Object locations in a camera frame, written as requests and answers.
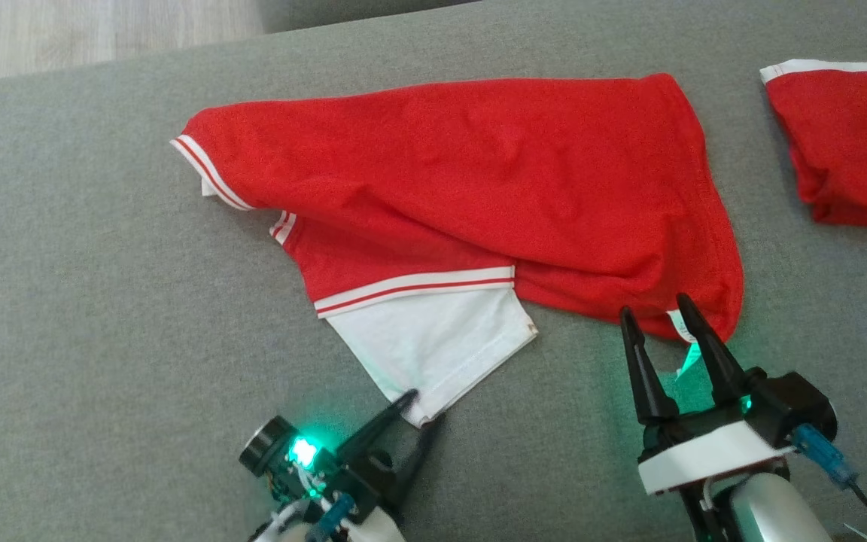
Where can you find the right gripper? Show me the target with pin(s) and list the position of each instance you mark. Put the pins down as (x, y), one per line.
(712, 452)

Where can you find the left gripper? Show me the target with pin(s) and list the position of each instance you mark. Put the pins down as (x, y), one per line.
(328, 482)

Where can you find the red and white jersey shirt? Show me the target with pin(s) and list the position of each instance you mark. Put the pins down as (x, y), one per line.
(479, 173)

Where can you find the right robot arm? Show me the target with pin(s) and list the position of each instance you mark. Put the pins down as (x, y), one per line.
(772, 512)

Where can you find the red basketball shorts number 23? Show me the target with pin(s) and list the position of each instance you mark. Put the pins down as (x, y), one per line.
(855, 135)

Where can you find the large grey sofa seat cushion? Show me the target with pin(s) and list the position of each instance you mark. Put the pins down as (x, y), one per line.
(102, 301)

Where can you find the small grey sofa cushion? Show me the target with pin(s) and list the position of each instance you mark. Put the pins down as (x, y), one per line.
(328, 11)

